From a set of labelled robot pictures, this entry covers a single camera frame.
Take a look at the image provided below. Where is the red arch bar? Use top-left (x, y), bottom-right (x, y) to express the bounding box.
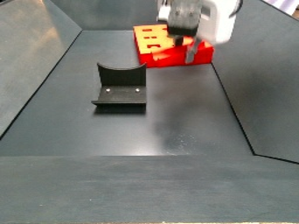
top-left (154, 39), bottom-right (194, 60)

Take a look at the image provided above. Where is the red shape-sorter block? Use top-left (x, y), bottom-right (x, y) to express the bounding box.
top-left (133, 24), bottom-right (215, 68)

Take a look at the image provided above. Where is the black curved fixture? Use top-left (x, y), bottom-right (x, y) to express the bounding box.
top-left (93, 64), bottom-right (147, 105)

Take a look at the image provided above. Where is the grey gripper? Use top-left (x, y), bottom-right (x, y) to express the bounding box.
top-left (167, 0), bottom-right (202, 64)

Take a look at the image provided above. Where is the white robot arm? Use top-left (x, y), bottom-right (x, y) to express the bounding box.
top-left (157, 0), bottom-right (243, 63)

